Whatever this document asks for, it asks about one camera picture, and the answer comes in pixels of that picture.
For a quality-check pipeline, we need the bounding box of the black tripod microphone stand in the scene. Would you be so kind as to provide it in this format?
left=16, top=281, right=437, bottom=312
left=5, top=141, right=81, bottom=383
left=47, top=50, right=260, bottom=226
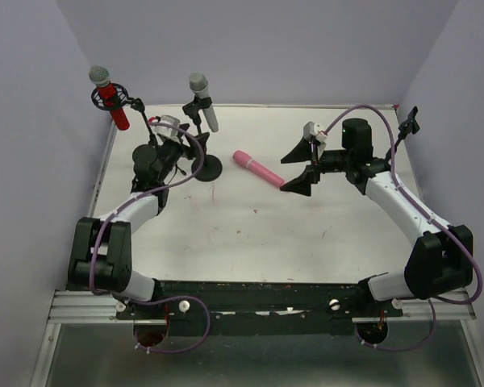
left=90, top=83, right=186, bottom=177

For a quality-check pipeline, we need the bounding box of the black round-base stand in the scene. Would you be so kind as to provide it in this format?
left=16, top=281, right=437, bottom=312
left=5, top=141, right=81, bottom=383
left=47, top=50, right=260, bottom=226
left=182, top=97, right=223, bottom=182
left=386, top=106, right=420, bottom=162

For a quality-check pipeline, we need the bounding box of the pink microphone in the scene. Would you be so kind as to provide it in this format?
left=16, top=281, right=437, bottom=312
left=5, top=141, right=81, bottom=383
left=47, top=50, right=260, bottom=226
left=232, top=150, right=285, bottom=188

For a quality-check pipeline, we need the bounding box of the silver microphone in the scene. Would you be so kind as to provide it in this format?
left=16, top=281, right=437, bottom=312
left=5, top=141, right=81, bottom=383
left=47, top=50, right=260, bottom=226
left=189, top=73, right=219, bottom=133

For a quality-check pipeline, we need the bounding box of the red glitter microphone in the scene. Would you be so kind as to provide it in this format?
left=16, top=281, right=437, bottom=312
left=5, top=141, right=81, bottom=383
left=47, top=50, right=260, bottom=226
left=88, top=65, right=130, bottom=131

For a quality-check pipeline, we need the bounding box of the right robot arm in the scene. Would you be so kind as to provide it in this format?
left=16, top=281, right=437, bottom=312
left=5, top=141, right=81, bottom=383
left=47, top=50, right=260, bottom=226
left=281, top=119, right=473, bottom=301

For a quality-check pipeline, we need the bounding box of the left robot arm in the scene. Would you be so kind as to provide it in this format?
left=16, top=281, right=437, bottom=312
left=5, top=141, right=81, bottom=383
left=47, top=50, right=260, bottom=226
left=68, top=123, right=206, bottom=303

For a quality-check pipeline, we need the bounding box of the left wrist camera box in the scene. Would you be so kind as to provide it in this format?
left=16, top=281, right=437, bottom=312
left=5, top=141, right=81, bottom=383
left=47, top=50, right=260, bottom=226
left=150, top=114, right=181, bottom=141

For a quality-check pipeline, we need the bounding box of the black mounting rail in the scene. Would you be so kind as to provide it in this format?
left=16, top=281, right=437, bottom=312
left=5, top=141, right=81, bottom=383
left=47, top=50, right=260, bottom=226
left=116, top=281, right=403, bottom=337

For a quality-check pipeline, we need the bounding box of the aluminium frame rail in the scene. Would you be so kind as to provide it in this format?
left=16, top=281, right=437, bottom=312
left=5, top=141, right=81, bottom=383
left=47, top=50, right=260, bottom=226
left=48, top=106, right=475, bottom=323

